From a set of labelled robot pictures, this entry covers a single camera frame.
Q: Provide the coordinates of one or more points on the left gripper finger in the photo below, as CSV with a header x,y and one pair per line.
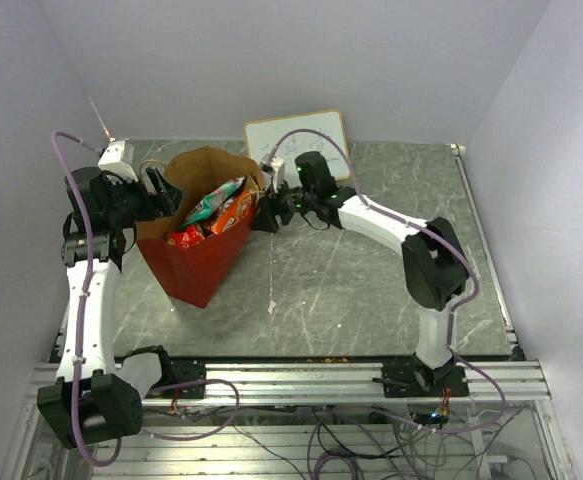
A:
x,y
155,183
168,200

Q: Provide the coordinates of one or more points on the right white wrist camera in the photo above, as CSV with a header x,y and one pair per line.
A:
x,y
274,169

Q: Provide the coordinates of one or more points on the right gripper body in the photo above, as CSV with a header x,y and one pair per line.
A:
x,y
290,201

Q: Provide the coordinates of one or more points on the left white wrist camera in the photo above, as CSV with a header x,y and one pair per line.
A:
x,y
116,162

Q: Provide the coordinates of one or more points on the red brown paper bag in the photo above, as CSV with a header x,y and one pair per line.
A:
x,y
193,274

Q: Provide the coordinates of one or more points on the aluminium rail frame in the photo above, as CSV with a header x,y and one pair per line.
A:
x,y
302,382

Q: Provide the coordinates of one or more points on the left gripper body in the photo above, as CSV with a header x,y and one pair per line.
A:
x,y
131,202

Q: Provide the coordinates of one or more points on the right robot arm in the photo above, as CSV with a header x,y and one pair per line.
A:
x,y
433,261

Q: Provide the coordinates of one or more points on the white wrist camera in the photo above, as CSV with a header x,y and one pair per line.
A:
x,y
274,169
116,162

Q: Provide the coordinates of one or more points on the red snack mix bag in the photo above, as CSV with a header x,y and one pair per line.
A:
x,y
188,237

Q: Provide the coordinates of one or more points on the small whiteboard yellow frame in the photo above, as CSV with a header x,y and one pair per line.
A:
x,y
262,135

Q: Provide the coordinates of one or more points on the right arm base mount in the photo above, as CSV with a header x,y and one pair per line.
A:
x,y
408,377

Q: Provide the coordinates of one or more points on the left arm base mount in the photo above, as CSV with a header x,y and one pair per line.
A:
x,y
181,377

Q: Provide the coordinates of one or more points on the teal Fox's candy bag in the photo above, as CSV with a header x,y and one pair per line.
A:
x,y
210,203

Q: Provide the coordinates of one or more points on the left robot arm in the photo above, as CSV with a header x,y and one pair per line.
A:
x,y
95,394

